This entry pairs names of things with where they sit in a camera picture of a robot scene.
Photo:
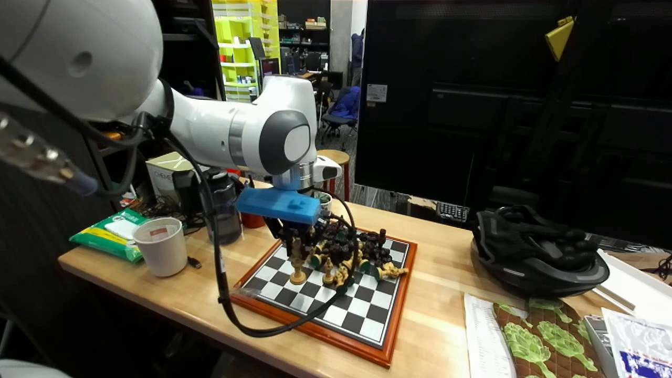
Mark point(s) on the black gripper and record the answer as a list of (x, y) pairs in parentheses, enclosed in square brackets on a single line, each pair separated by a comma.
[(298, 229)]

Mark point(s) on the white round seat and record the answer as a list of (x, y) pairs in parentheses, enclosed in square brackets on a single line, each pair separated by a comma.
[(33, 371)]

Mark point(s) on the red-legged wooden stool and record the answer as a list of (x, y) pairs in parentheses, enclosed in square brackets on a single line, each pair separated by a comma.
[(334, 157)]

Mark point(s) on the green yellow storage shelf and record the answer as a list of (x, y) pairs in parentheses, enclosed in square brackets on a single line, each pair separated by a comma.
[(238, 64)]

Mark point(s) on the green brown oven mitt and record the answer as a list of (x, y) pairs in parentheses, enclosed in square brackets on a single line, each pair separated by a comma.
[(539, 342)]

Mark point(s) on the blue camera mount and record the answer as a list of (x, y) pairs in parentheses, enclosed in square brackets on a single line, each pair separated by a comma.
[(276, 204)]

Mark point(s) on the white paper cup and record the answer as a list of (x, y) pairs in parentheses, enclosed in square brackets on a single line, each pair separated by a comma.
[(163, 249)]

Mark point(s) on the green wipes pack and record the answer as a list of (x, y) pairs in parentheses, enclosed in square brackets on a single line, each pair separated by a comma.
[(107, 234)]

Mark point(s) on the yellow triangle tag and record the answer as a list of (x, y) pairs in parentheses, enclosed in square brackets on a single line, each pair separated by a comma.
[(560, 38)]

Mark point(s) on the white label sticker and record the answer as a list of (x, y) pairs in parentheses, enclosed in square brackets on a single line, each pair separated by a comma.
[(376, 93)]

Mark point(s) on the light knight chess piece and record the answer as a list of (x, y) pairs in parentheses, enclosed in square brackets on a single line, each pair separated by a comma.
[(391, 269)]

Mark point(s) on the clear plastic bag blue print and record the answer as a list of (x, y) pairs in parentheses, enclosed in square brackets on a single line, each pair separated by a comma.
[(637, 346)]

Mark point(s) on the white flat board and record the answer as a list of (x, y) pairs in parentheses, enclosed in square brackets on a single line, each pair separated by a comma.
[(643, 286)]

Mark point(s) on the blue office chair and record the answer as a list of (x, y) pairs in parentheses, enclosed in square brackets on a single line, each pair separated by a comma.
[(346, 105)]

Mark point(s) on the black cylindrical container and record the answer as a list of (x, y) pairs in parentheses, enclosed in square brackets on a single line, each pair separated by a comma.
[(225, 212)]

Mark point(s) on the orange framed chessboard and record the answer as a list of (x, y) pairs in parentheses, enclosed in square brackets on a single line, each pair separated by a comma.
[(349, 311)]

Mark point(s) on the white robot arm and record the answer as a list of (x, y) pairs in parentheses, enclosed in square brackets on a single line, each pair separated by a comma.
[(210, 128)]

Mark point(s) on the large black panel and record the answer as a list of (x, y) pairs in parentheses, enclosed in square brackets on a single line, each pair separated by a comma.
[(490, 105)]

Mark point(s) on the tall light chess piece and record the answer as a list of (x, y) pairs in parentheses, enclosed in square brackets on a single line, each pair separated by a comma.
[(300, 266)]

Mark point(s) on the blurred metal clamp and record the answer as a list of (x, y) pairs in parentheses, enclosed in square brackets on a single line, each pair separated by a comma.
[(29, 153)]

